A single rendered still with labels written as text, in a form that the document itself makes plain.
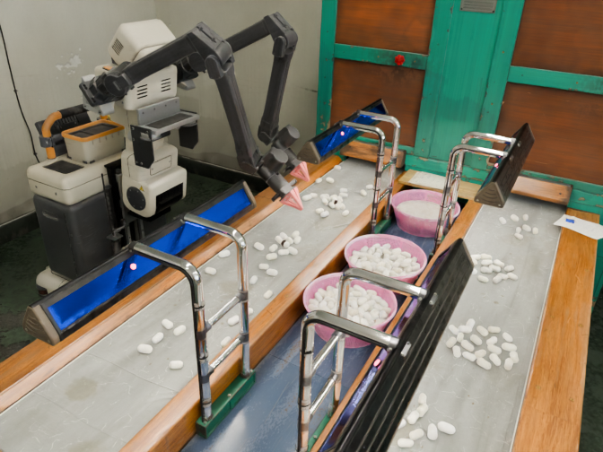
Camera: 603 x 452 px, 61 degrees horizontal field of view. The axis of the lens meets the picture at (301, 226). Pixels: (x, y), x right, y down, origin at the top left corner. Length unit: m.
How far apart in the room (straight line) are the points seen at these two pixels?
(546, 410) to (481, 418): 0.14
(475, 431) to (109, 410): 0.80
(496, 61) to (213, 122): 2.34
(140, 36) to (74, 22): 1.70
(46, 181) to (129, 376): 1.17
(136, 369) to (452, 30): 1.67
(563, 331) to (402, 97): 1.21
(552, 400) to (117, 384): 0.99
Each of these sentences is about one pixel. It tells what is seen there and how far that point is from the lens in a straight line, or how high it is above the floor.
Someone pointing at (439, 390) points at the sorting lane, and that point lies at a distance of 1.31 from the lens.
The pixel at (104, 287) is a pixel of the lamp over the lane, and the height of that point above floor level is 1.08.
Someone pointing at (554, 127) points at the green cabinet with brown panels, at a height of 1.06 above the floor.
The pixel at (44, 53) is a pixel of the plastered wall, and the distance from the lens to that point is 3.53.
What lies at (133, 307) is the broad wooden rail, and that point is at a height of 0.75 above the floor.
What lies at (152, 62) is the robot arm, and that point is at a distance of 1.73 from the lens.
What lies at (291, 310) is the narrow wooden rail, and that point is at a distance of 1.48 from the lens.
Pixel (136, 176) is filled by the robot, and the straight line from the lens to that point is 2.13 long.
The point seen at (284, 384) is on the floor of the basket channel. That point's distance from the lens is 1.36.
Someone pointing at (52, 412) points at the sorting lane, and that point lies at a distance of 1.30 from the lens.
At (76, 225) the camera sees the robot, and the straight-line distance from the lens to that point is 2.31.
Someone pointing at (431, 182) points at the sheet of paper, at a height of 0.78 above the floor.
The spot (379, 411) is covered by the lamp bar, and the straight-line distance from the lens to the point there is 0.75.
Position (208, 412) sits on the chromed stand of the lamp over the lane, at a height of 0.74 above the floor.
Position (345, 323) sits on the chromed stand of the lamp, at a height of 1.12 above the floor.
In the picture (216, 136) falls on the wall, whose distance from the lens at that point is 3.98.
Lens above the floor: 1.65
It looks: 29 degrees down
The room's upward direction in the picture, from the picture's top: 2 degrees clockwise
